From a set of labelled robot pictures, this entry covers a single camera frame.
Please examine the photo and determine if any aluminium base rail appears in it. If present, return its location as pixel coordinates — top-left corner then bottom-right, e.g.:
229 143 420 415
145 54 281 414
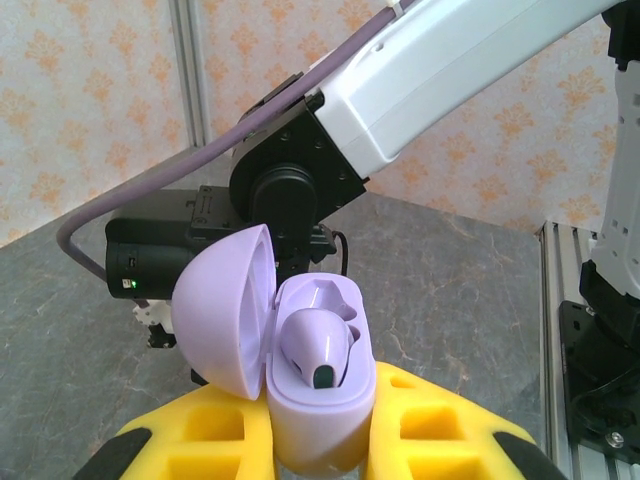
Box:
537 219 609 480

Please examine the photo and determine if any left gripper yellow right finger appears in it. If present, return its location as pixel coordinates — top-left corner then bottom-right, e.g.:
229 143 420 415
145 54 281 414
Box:
363 360 569 480

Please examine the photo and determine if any thin black gripper wire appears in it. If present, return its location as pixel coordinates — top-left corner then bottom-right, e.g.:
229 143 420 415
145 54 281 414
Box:
332 230 351 276

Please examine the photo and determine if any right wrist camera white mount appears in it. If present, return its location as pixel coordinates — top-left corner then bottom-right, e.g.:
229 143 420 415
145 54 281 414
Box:
132 299 177 351

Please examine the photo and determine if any purple wireless earbud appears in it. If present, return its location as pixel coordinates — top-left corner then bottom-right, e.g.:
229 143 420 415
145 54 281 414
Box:
277 308 352 390

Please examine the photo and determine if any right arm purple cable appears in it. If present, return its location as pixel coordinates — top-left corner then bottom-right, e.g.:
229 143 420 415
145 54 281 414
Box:
57 0 419 309

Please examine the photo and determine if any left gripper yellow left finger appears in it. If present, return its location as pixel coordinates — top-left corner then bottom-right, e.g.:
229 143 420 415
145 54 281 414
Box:
74 384 277 480

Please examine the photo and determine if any purple earbud charging case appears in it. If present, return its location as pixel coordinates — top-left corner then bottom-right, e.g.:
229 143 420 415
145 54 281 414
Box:
170 223 377 474

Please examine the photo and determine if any aluminium corner post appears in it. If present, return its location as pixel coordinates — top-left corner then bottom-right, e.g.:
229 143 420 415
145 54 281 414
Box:
168 0 210 149

